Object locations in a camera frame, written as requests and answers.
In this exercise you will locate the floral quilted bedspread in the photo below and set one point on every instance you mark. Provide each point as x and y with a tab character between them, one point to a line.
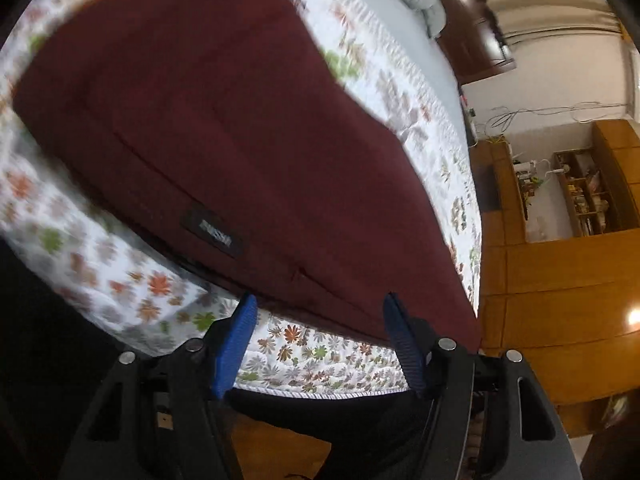
125	285

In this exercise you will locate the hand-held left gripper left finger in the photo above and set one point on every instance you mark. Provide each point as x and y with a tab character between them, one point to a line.
239	332

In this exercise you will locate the white patterned ornament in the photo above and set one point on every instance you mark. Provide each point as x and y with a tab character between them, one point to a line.
617	410

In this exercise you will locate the maroon pants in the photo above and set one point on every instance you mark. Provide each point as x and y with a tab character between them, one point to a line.
260	140

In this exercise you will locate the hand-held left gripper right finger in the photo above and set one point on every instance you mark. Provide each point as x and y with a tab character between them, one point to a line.
402	340

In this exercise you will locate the person's dark-clothed legs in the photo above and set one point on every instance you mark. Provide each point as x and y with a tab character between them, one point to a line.
350	430

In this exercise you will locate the dark wooden headboard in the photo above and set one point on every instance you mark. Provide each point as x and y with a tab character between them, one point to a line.
472	35

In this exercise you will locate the wooden wardrobe unit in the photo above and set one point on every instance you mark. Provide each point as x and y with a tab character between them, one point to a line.
545	280

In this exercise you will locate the cluttered shelf items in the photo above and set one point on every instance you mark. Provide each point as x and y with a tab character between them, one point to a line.
587	195

